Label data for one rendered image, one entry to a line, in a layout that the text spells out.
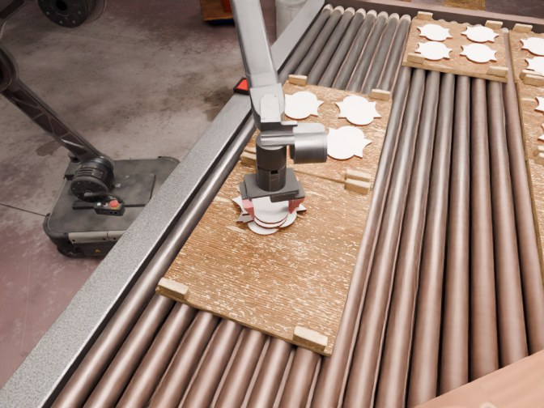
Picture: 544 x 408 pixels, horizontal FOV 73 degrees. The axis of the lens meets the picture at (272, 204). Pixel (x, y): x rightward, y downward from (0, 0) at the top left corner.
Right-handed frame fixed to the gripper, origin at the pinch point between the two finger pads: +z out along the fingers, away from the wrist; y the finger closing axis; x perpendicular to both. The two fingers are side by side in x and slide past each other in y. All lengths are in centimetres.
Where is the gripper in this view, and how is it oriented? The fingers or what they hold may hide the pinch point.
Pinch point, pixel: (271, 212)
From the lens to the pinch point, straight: 79.0
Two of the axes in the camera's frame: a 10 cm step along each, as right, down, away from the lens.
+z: 0.1, 6.8, 7.4
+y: -9.8, 1.6, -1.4
